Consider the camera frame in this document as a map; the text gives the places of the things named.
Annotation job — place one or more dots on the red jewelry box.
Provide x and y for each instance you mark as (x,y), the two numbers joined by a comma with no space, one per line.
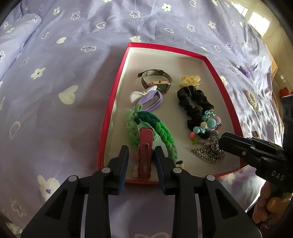
(178,66)

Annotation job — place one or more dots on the metal flower hair clip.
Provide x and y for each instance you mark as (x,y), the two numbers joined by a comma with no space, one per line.
(256,109)

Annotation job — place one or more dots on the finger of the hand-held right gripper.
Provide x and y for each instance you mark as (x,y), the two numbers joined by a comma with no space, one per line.
(238,150)
(238,139)

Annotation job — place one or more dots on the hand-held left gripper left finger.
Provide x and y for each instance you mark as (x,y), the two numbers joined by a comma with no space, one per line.
(122,169)

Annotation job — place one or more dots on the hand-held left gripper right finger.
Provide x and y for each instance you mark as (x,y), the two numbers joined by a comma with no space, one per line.
(160,170)

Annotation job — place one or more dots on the person's right hand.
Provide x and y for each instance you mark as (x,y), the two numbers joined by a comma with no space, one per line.
(272,206)

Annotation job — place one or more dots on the purple mesh scrunchie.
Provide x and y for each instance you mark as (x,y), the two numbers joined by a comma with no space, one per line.
(245,72)

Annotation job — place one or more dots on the purple flower print bedsheet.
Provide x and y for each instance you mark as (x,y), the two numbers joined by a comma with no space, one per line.
(68,57)

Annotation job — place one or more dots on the black scrunchie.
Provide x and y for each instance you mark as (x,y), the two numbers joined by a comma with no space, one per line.
(194,96)

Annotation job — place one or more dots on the red object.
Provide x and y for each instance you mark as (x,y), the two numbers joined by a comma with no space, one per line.
(284,91)

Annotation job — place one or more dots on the wristwatch with green dial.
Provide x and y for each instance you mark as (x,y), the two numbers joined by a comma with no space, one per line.
(155,79)

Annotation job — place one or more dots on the yellow floral hair clip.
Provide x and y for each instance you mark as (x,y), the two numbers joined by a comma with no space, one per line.
(190,80)

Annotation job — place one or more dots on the red hair claw clip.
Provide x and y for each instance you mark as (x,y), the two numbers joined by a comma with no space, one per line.
(144,155)

